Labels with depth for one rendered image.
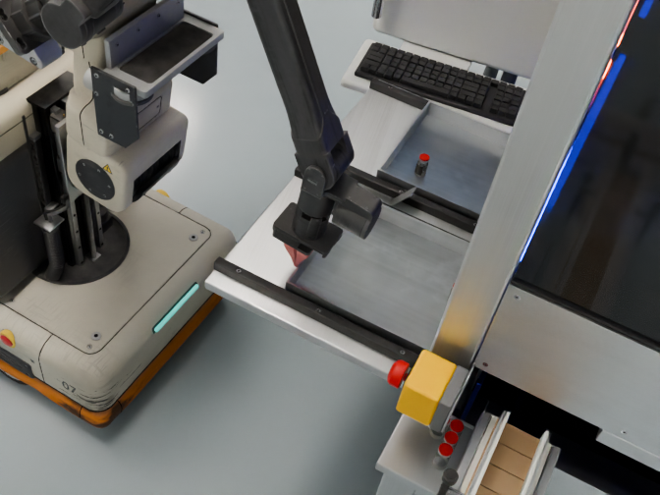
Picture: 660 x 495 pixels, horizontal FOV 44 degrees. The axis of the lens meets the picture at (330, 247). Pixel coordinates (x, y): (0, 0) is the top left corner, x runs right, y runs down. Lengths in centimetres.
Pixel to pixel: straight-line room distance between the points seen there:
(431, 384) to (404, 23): 118
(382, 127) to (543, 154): 86
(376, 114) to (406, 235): 35
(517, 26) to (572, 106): 119
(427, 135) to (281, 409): 93
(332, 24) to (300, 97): 252
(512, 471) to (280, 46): 68
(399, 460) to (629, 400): 34
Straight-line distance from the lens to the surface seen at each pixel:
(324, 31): 360
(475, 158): 173
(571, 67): 87
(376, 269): 146
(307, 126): 117
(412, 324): 140
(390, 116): 178
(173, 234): 230
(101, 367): 205
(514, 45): 209
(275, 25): 111
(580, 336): 110
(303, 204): 128
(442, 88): 198
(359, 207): 123
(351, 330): 135
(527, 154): 93
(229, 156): 294
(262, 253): 146
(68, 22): 133
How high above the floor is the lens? 198
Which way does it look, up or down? 48 degrees down
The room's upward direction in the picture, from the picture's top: 10 degrees clockwise
